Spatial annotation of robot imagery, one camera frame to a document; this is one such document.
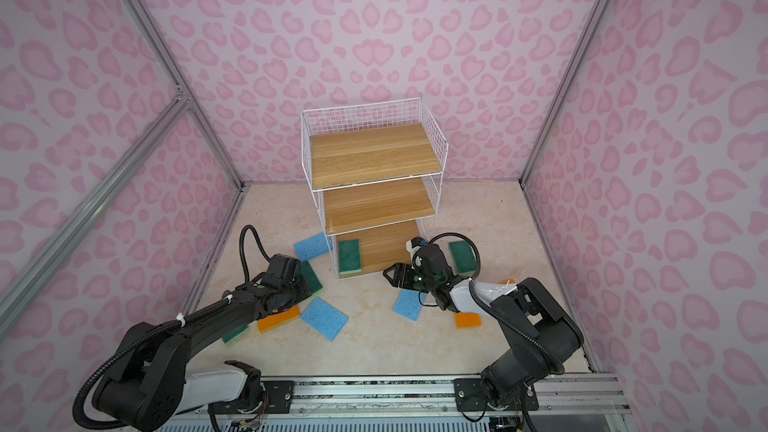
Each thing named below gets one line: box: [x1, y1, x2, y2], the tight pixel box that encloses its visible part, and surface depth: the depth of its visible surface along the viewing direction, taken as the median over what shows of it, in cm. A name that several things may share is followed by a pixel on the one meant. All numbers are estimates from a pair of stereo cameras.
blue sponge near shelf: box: [294, 232, 334, 263], surface depth 102 cm
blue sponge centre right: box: [393, 288, 428, 321], surface depth 88 cm
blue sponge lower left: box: [300, 297, 349, 341], surface depth 87 cm
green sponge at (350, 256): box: [338, 239, 362, 274], surface depth 98 cm
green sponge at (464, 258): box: [449, 240, 477, 277], surface depth 99 cm
